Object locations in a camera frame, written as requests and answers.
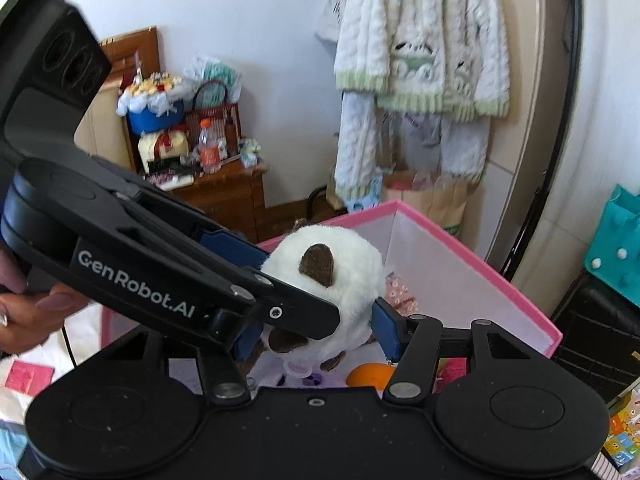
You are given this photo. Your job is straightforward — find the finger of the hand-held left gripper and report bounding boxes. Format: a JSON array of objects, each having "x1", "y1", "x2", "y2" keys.
[
  {"x1": 132, "y1": 191, "x2": 272, "y2": 273},
  {"x1": 207, "y1": 259, "x2": 343, "y2": 342}
]

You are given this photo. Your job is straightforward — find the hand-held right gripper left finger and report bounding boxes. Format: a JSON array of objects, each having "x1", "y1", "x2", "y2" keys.
[{"x1": 102, "y1": 321, "x2": 265, "y2": 406}]

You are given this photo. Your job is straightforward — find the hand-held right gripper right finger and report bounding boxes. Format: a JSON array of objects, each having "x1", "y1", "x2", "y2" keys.
[{"x1": 371, "y1": 296, "x2": 543, "y2": 407}]

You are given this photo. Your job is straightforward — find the orange ball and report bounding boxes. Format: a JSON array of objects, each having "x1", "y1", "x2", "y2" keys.
[{"x1": 346, "y1": 364, "x2": 397, "y2": 390}]

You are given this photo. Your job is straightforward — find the white round plush toy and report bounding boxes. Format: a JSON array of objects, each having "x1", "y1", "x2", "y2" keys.
[{"x1": 250, "y1": 225, "x2": 387, "y2": 378}]

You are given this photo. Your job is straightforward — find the pink cardboard box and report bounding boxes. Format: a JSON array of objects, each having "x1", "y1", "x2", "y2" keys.
[{"x1": 100, "y1": 199, "x2": 562, "y2": 396}]

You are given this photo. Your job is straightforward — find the person's left hand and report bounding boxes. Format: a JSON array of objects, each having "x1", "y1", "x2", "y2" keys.
[{"x1": 0, "y1": 247, "x2": 91, "y2": 356}]

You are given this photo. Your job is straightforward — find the wooden cabinet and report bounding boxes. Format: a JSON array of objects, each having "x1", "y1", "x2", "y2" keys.
[
  {"x1": 145, "y1": 162, "x2": 268, "y2": 243},
  {"x1": 74, "y1": 26, "x2": 162, "y2": 173}
]

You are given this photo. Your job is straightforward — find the orange label plastic bottle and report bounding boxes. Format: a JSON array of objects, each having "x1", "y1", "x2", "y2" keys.
[{"x1": 198, "y1": 119, "x2": 222, "y2": 174}]

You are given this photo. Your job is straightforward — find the cream gift box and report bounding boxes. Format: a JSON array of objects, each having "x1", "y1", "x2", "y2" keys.
[{"x1": 137, "y1": 127, "x2": 191, "y2": 173}]

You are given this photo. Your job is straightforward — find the woven basket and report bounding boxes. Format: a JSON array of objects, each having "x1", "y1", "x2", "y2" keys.
[{"x1": 185, "y1": 80, "x2": 243, "y2": 158}]

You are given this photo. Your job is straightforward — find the brown paper bag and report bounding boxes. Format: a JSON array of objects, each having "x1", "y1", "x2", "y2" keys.
[{"x1": 382, "y1": 170, "x2": 468, "y2": 236}]

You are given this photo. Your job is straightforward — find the white fleece pants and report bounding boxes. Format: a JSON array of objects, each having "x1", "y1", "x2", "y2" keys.
[{"x1": 334, "y1": 92, "x2": 488, "y2": 201}]

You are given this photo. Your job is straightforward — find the pink card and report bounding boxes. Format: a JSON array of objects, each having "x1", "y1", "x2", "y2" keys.
[{"x1": 5, "y1": 360, "x2": 55, "y2": 396}]

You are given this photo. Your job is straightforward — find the green tissue pack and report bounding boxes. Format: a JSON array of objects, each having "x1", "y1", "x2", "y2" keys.
[{"x1": 185, "y1": 52, "x2": 243, "y2": 106}]

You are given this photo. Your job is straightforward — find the black suitcase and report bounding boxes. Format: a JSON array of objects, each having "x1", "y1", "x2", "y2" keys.
[{"x1": 550, "y1": 270, "x2": 640, "y2": 403}]

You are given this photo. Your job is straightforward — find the teal felt handbag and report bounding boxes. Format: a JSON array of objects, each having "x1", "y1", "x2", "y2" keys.
[{"x1": 584, "y1": 184, "x2": 640, "y2": 308}]

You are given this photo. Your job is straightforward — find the canvas tote bag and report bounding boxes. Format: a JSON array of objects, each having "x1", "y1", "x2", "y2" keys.
[{"x1": 315, "y1": 0, "x2": 351, "y2": 43}]

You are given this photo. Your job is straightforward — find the colourful cartoon box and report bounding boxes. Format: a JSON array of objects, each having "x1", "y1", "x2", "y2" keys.
[{"x1": 597, "y1": 385, "x2": 640, "y2": 476}]

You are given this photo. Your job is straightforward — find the white green knit sweater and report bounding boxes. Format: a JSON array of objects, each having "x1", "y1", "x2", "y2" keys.
[{"x1": 334, "y1": 0, "x2": 511, "y2": 123}]

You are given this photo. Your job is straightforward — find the black cable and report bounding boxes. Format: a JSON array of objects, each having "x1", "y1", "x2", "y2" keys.
[{"x1": 61, "y1": 322, "x2": 78, "y2": 368}]

